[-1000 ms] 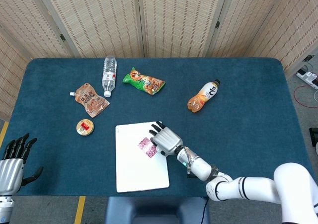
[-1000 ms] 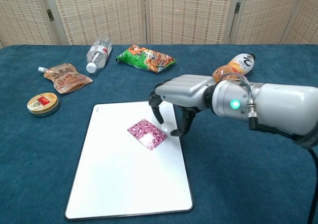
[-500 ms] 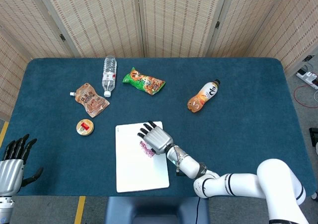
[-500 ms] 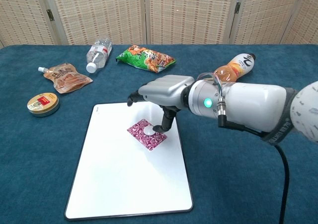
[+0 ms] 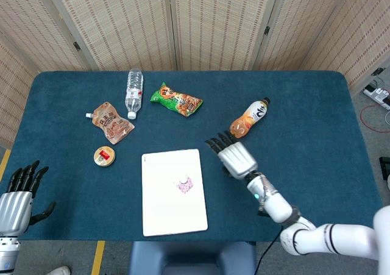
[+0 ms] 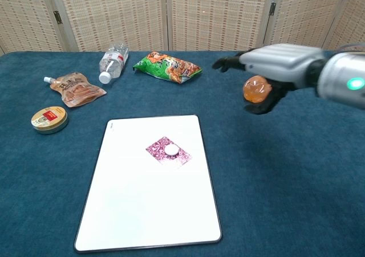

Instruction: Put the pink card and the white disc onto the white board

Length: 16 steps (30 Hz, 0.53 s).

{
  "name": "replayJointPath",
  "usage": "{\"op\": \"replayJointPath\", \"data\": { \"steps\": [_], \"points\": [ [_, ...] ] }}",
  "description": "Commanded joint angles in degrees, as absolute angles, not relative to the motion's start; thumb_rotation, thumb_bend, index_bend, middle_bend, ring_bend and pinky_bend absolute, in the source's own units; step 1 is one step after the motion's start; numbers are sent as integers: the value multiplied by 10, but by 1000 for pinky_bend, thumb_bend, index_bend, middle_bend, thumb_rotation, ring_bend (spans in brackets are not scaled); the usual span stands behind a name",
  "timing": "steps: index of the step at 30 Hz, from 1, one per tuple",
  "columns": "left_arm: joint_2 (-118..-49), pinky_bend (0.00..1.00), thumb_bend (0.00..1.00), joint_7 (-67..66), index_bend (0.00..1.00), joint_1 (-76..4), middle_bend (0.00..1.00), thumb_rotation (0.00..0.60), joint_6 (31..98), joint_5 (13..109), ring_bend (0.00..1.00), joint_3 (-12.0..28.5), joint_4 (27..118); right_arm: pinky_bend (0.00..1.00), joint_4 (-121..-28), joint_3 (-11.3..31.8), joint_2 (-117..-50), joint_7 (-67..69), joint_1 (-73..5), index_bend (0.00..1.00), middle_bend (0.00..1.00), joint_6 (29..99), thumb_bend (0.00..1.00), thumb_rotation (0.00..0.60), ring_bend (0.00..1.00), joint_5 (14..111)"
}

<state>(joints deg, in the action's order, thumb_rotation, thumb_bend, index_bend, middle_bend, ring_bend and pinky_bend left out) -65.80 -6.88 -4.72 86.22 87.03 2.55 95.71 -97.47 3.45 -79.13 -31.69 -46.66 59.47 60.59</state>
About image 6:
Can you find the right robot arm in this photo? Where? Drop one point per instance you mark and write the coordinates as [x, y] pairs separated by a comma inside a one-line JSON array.
[[345, 77]]

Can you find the green snack bag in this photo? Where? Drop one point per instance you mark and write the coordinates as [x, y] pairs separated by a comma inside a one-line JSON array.
[[166, 67]]

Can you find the white rectangular board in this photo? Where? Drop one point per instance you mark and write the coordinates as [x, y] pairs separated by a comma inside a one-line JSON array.
[[151, 200]]

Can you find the teal table cloth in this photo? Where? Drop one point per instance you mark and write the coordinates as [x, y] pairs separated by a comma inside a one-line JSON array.
[[285, 197]]

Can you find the small white round magnet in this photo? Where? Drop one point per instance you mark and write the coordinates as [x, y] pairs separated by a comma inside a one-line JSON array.
[[172, 150]]

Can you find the brown spout pouch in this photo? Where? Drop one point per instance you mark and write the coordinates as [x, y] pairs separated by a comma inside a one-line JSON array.
[[77, 90]]

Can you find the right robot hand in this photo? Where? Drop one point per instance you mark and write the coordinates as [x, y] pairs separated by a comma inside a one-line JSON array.
[[282, 61]]

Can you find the bamboo folding screen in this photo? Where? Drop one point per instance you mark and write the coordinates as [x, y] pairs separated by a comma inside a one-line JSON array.
[[171, 14]]

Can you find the clear water bottle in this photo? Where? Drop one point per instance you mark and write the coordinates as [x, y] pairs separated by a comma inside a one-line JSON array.
[[112, 61]]

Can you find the pink patterned packet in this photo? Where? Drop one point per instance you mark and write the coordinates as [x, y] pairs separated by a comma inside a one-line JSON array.
[[158, 155]]

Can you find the round gold tin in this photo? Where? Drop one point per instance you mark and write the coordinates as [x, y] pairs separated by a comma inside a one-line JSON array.
[[49, 119]]

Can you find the black screen hinge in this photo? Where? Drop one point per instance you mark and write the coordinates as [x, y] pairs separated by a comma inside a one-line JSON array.
[[273, 8], [58, 17]]

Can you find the orange juice bottle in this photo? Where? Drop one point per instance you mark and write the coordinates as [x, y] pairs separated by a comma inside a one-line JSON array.
[[255, 89]]

